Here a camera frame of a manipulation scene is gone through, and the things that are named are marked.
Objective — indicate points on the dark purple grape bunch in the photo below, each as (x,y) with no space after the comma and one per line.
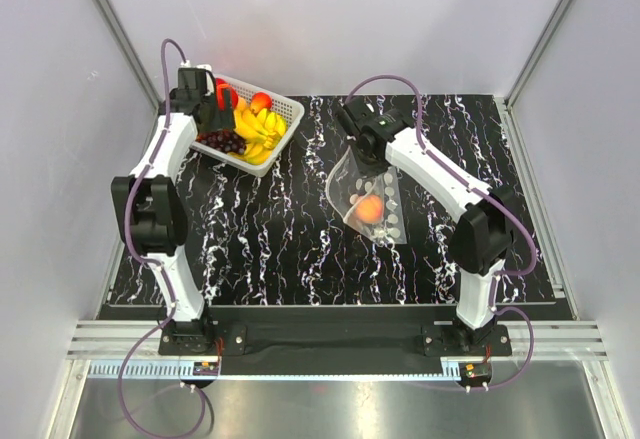
(225,141)

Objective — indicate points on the yellow banana bunch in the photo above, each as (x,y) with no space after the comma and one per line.
(263,132)

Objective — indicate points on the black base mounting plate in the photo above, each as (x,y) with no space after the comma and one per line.
(344,340)

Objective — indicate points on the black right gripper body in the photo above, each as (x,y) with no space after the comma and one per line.
(372,161)

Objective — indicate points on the peach fruit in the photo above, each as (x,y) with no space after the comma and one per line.
(370,209)

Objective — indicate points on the aluminium frame post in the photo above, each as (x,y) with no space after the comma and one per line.
(113,23)
(551,27)

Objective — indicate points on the clear dotted zip top bag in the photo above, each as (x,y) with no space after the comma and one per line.
(346,185)

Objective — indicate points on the aluminium front rail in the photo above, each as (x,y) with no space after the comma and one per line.
(114,349)

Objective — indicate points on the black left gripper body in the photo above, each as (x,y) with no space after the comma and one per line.
(217,119)

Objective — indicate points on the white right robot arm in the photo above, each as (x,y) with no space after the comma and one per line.
(484,226)

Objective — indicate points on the right aluminium frame post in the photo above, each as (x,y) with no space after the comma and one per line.
(551,27)

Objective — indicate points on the left connector board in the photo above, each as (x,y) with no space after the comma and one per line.
(206,368)

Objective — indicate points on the left aluminium frame post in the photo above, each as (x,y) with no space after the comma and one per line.
(113,23)

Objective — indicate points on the right connector board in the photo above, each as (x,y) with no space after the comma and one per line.
(477,370)

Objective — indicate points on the connector board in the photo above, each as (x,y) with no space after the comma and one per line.
(477,370)
(206,368)

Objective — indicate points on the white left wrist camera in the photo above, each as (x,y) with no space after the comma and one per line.
(189,64)

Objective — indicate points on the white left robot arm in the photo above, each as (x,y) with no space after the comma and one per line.
(152,219)

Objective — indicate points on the white plastic fruit basket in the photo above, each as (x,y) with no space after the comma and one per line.
(291,110)

